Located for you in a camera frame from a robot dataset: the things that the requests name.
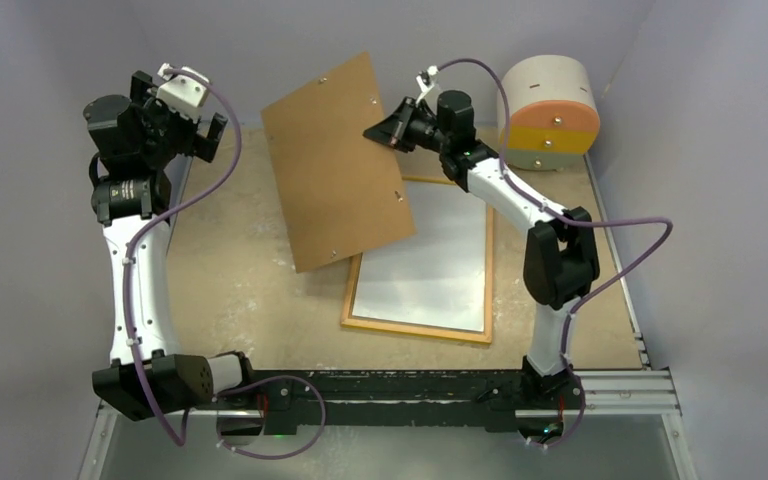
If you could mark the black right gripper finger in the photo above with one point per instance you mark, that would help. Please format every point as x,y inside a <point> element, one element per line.
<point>405,141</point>
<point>399,120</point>

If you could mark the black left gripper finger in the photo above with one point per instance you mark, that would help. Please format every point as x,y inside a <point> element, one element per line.
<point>198,143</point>
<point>217,126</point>

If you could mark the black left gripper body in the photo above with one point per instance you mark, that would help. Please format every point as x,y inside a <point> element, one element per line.
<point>165,129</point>

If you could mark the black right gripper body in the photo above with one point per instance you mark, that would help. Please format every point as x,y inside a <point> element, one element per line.
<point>426,129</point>

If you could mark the brown cardboard backing board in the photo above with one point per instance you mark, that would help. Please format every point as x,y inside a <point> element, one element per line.
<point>340,193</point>

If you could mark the building photo print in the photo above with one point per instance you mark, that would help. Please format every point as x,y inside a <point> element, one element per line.
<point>430,265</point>

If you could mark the yellow wooden picture frame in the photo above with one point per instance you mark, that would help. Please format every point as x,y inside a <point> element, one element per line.
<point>351,311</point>

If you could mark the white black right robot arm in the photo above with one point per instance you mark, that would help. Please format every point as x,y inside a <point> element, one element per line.
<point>560,261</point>

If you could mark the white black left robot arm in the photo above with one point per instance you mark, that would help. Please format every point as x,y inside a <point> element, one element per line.
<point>136,136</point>

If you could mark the round three-drawer cabinet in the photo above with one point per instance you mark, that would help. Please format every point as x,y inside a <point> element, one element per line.
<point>551,119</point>

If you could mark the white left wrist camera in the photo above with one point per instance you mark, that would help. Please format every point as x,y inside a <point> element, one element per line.
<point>182,94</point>

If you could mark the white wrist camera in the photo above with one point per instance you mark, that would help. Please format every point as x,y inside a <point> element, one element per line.
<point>182,94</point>
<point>428,84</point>

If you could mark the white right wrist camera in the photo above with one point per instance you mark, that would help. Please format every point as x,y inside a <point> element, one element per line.
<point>428,84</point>

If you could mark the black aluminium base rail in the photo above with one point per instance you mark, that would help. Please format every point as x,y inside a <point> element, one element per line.
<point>498,401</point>

